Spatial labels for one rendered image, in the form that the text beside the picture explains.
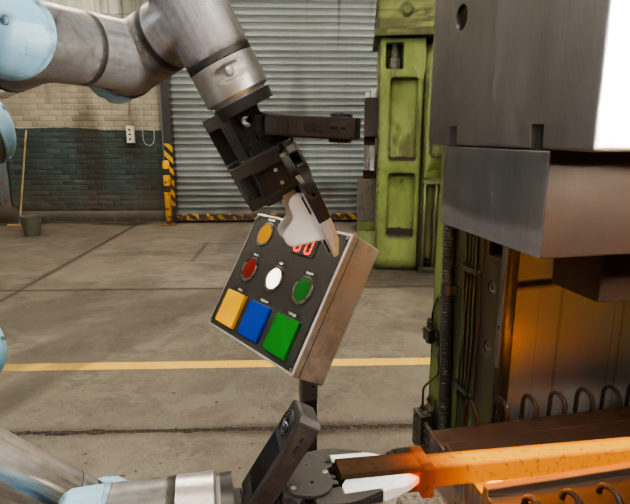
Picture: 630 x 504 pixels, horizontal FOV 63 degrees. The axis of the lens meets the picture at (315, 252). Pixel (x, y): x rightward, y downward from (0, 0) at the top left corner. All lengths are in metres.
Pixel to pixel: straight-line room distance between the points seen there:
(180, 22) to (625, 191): 0.46
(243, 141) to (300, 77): 7.83
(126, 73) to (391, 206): 4.91
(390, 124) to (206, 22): 4.84
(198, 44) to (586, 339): 0.71
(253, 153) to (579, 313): 0.56
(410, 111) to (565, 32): 4.94
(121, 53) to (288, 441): 0.43
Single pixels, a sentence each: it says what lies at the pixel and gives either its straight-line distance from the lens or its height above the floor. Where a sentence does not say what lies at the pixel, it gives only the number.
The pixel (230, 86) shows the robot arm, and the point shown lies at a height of 1.43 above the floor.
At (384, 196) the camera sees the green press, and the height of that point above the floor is 0.77.
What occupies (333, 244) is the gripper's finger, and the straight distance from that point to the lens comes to 0.62.
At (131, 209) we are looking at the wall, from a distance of 8.92.
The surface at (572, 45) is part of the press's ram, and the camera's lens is 0.48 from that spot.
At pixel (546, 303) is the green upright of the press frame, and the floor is 1.13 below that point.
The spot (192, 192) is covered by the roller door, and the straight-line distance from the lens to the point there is 8.61.
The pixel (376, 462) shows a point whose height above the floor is 1.03.
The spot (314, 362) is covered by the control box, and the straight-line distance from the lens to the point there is 0.97.
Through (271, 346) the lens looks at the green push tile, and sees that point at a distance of 1.00.
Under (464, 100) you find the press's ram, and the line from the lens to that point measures 0.62.
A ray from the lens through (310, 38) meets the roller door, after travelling 8.52.
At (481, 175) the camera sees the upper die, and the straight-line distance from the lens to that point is 0.58.
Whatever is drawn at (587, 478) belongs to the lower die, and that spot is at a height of 0.99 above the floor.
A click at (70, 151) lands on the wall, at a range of 9.15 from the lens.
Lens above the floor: 1.38
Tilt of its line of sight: 13 degrees down
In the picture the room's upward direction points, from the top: straight up
